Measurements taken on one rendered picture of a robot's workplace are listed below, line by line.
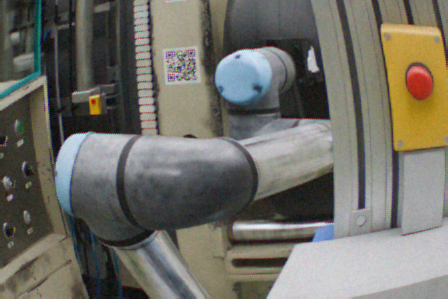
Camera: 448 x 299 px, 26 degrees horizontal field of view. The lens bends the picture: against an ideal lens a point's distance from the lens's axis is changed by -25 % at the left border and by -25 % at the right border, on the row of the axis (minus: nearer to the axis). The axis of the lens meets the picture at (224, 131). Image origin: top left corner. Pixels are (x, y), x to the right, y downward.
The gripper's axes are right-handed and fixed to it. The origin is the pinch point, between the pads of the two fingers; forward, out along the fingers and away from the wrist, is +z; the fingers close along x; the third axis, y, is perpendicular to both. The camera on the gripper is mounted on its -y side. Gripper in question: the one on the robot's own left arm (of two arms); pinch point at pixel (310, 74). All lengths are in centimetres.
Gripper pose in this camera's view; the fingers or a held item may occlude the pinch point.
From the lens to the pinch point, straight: 208.7
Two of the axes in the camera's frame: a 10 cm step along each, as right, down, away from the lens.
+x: -9.3, 0.2, 3.7
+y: -0.7, -9.9, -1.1
